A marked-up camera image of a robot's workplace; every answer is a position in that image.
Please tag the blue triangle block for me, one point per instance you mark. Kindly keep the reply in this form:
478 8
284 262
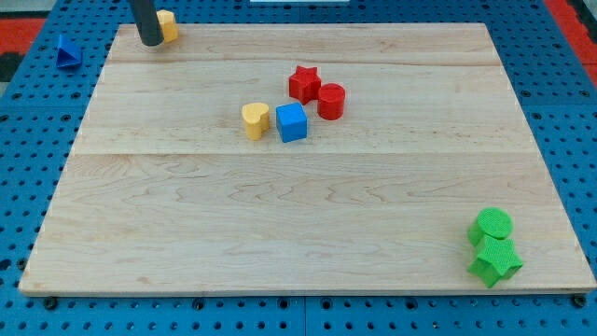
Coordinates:
69 54

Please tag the green cylinder block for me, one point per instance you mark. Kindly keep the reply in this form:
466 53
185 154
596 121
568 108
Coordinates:
491 221

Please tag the red star block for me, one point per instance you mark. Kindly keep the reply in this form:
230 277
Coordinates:
304 84

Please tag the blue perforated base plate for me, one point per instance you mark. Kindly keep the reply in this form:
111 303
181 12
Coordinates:
43 106

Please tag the yellow hexagon block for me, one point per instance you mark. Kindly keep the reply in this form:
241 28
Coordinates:
168 25

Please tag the red cylinder block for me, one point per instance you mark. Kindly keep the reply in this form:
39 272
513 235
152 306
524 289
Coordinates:
331 99

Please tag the yellow heart block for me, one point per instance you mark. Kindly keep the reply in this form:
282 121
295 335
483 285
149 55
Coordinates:
256 119

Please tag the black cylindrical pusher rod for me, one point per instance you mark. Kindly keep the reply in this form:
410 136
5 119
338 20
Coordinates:
147 22

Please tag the green star block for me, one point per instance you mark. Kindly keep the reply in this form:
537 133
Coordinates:
494 260

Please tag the blue cube block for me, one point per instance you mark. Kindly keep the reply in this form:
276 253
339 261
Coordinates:
291 122

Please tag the light wooden board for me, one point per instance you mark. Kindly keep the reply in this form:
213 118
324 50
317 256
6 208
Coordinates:
163 194

